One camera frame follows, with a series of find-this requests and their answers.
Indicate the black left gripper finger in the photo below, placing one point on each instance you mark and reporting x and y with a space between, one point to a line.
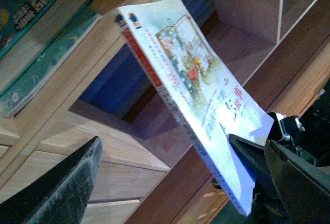
62 194

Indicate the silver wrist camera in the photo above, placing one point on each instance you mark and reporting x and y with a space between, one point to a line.
284 128

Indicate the thin green-spined book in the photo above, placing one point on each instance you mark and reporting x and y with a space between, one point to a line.
28 83

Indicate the white illustrated paperback book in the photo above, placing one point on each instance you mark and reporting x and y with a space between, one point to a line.
197 87

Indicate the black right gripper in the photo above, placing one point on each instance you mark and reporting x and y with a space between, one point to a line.
296 184

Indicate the teal upright book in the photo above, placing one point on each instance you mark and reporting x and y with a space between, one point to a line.
17 17

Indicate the light wooden bookshelf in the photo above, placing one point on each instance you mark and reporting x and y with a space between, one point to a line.
150 173

